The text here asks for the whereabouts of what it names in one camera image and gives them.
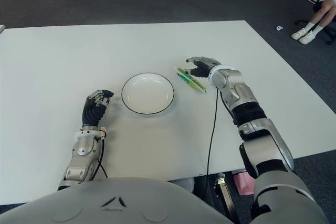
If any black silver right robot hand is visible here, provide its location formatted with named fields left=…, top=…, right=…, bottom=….
left=185, top=56, right=223, bottom=78

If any green white toothpaste tube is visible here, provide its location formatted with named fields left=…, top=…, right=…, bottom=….
left=172, top=66, right=208, bottom=93

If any metal table leg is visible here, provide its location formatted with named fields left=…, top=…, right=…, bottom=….
left=214, top=173, right=239, bottom=224

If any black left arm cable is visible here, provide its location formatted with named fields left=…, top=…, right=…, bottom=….
left=96, top=138, right=108, bottom=179

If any white plate with black rim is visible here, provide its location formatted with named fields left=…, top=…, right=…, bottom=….
left=121, top=72, right=175, bottom=116

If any seated person with white shoes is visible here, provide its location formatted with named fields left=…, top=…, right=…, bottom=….
left=290, top=0, right=336, bottom=45

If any pink paper bag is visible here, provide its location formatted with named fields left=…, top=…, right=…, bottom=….
left=233, top=173, right=257, bottom=196

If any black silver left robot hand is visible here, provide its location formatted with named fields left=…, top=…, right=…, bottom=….
left=82, top=89, right=115, bottom=128

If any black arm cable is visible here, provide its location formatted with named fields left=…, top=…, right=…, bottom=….
left=206, top=89, right=219, bottom=180
left=96, top=138, right=108, bottom=179

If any grey robot torso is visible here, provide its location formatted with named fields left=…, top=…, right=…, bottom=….
left=0, top=176, right=232, bottom=224

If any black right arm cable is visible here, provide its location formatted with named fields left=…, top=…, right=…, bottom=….
left=206, top=89, right=219, bottom=180

